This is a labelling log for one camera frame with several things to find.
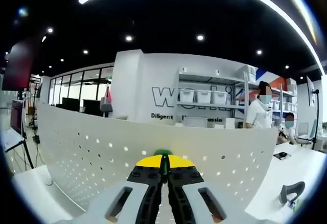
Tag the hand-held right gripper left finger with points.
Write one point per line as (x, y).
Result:
(120, 203)

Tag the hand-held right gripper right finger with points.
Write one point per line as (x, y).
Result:
(209, 203)

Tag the green hook assembly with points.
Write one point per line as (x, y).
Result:
(165, 167)

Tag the white perforated mounting plate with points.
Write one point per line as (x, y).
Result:
(102, 132)

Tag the grey curved tool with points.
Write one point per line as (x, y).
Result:
(293, 188)

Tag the black desk monitor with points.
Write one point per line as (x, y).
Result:
(71, 105)
(92, 107)

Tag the black tripod laptop stand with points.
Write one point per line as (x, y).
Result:
(28, 155)

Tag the white storage bin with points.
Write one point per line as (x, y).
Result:
(220, 98)
(189, 96)
(204, 97)

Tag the glass office partition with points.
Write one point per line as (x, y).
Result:
(76, 88)

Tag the shelf rack with white boxes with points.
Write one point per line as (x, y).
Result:
(288, 106)

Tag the grey metal shelf rack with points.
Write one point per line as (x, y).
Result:
(204, 77)

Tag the laptop with purple screen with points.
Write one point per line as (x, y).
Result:
(16, 116)

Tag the stack of white crates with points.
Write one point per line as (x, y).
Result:
(247, 73)

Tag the group of ceiling spotlights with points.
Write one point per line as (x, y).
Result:
(200, 37)

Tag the large dark red display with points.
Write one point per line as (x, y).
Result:
(18, 68)

